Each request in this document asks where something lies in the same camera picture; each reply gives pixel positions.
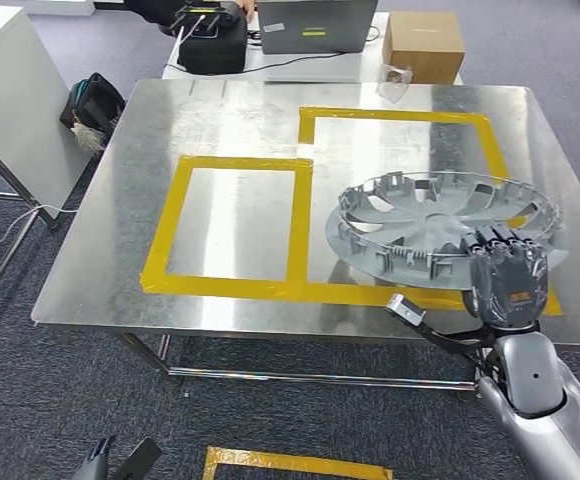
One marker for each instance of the black carry case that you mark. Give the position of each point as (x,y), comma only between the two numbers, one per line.
(210,53)

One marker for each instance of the black bag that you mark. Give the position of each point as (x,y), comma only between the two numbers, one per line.
(95,109)

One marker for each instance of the white table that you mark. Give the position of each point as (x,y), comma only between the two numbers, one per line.
(320,66)

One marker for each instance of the cardboard box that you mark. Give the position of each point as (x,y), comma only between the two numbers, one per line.
(425,46)

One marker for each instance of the grey plastic wheel cover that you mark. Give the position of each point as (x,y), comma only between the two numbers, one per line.
(430,232)

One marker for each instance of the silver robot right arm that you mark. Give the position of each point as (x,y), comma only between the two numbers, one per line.
(534,378)

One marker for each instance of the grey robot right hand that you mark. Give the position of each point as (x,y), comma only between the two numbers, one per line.
(510,285)

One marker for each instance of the white desk with metal legs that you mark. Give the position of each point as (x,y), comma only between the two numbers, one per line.
(15,99)

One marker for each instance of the yellow floor tape square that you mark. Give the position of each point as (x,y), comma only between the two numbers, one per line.
(294,462)

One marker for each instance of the small yellow tape rectangle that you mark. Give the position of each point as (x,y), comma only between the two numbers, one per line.
(170,218)

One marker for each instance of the grey laptop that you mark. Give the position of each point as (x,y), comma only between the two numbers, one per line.
(315,26)

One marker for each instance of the large yellow tape rectangle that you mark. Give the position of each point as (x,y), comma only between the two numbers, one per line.
(395,114)

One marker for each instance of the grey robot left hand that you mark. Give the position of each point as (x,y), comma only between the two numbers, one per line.
(95,464)

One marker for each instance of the person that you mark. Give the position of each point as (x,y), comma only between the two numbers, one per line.
(155,10)

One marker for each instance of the steel workbench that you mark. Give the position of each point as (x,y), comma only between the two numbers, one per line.
(120,218)

